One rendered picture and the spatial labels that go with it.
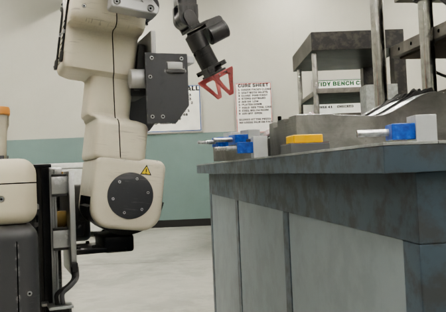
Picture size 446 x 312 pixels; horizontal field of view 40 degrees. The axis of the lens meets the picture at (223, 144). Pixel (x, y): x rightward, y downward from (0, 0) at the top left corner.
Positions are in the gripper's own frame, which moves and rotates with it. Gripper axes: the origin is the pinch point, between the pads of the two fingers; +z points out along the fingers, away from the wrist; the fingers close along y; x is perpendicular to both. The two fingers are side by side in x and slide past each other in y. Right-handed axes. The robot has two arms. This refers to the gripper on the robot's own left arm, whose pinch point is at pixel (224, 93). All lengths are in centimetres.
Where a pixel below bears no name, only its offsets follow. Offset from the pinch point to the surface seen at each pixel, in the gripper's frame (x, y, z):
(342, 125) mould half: -2, -50, 16
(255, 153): 11.5, -28.9, 15.0
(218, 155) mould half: 9.2, 4.4, 15.5
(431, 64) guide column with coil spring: -90, 22, 29
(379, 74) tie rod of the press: -96, 62, 29
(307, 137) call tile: 14, -62, 12
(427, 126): 4, -84, 16
